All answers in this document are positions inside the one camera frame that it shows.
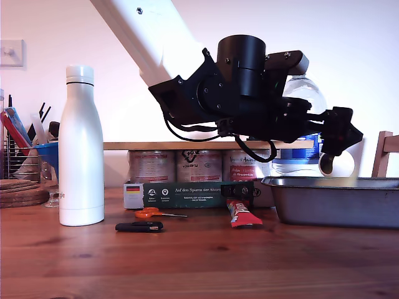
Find grey metal oven dish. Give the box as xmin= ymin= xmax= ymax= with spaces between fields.
xmin=261 ymin=176 xmax=399 ymax=230

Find white round webcam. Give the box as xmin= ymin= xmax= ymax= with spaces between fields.
xmin=318 ymin=146 xmax=356 ymax=178

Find wooden chair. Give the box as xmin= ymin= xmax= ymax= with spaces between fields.
xmin=371 ymin=131 xmax=399 ymax=179

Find large clear plastic water bottle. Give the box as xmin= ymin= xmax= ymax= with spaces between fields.
xmin=270 ymin=74 xmax=329 ymax=178

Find tin can with script label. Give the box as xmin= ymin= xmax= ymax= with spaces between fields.
xmin=223 ymin=149 xmax=271 ymax=182

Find black binder clip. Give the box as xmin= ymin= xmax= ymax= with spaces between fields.
xmin=220 ymin=183 xmax=254 ymax=200

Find red snack bar wrapper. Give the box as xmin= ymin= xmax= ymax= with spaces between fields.
xmin=226 ymin=199 xmax=264 ymax=229

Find tin can with black logo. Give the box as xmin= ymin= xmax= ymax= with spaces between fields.
xmin=176 ymin=149 xmax=223 ymax=183

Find light wooden shelf board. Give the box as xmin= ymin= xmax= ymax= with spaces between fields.
xmin=103 ymin=140 xmax=315 ymax=151

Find dark green printed cardboard box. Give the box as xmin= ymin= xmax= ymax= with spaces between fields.
xmin=123 ymin=180 xmax=276 ymax=210

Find tin can with red label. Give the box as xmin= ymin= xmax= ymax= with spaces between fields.
xmin=128 ymin=150 xmax=176 ymax=183

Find black usb stick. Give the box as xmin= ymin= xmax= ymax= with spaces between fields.
xmin=115 ymin=221 xmax=165 ymax=233

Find white insulated steel bottle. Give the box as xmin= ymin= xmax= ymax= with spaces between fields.
xmin=58 ymin=64 xmax=105 ymax=227

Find clear stemmed glass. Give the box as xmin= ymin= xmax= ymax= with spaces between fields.
xmin=40 ymin=157 xmax=60 ymax=209

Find red and blue pouch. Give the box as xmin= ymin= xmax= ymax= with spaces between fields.
xmin=0 ymin=107 xmax=34 ymax=156

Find stack of cork coasters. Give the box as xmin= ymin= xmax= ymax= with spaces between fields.
xmin=0 ymin=179 xmax=50 ymax=209

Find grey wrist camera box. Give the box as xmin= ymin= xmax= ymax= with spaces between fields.
xmin=264 ymin=49 xmax=310 ymax=82

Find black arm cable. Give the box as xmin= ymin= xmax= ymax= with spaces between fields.
xmin=233 ymin=133 xmax=278 ymax=163
xmin=163 ymin=108 xmax=221 ymax=143

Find orange handled scissors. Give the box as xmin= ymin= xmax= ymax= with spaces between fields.
xmin=134 ymin=207 xmax=189 ymax=219

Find metal wire utensil rack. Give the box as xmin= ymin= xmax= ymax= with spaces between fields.
xmin=0 ymin=130 xmax=42 ymax=181

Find white wall light switch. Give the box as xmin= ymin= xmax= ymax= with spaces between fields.
xmin=0 ymin=39 xmax=27 ymax=67

